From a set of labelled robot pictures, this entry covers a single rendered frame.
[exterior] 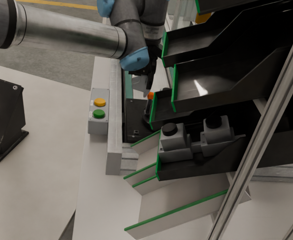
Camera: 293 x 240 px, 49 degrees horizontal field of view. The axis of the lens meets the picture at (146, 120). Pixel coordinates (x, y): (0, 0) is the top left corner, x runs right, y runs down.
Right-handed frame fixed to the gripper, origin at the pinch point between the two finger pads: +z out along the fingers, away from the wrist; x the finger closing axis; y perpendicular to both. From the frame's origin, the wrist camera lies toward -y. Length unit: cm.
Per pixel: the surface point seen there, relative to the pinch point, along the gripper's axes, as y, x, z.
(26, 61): 91, -208, 107
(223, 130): -7, 45, -23
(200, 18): -16.7, -16.9, -21.0
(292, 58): -9, 53, -41
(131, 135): 4.3, 9.5, 10.3
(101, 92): 14.8, -16.1, 11.3
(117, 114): 8.8, -2.8, 11.3
